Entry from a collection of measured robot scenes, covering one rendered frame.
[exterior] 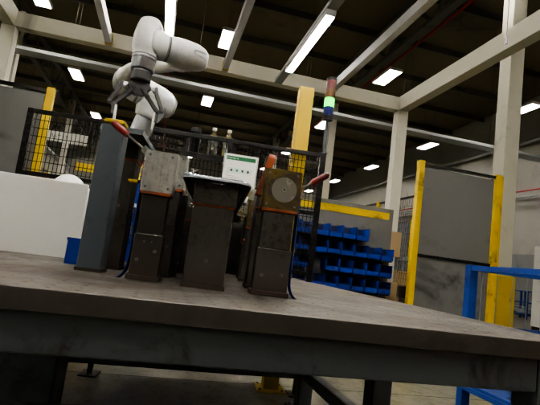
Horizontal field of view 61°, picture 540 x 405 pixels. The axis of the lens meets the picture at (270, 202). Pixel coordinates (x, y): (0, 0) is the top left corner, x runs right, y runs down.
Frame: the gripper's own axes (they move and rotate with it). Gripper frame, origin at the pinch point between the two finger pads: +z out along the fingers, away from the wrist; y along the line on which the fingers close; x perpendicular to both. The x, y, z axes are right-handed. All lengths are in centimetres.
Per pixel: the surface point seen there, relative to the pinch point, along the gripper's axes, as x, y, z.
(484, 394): -67, -222, 106
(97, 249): 30, 2, 46
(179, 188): 17.9, -19.1, 23.0
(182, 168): 18.0, -19.1, 16.1
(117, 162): 30.5, 0.8, 20.0
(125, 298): 87, -8, 53
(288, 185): 49, -47, 21
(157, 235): 42, -13, 40
